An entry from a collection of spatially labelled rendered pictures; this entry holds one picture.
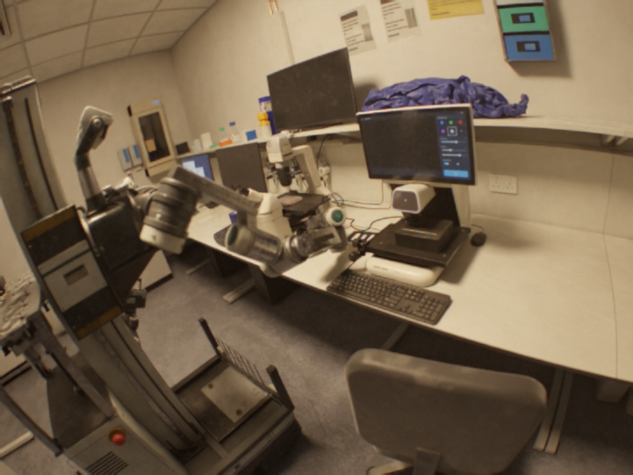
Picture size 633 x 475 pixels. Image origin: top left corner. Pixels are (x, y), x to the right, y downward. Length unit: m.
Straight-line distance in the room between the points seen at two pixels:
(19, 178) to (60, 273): 0.28
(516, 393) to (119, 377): 1.05
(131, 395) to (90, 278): 0.44
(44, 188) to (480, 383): 1.05
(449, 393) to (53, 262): 0.92
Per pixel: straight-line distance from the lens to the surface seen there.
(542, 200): 1.56
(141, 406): 1.17
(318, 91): 1.83
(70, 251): 0.87
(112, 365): 1.05
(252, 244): 0.86
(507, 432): 0.62
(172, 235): 0.76
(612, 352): 0.99
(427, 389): 0.54
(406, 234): 1.08
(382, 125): 1.13
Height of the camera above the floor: 1.38
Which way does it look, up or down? 24 degrees down
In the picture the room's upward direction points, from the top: 13 degrees counter-clockwise
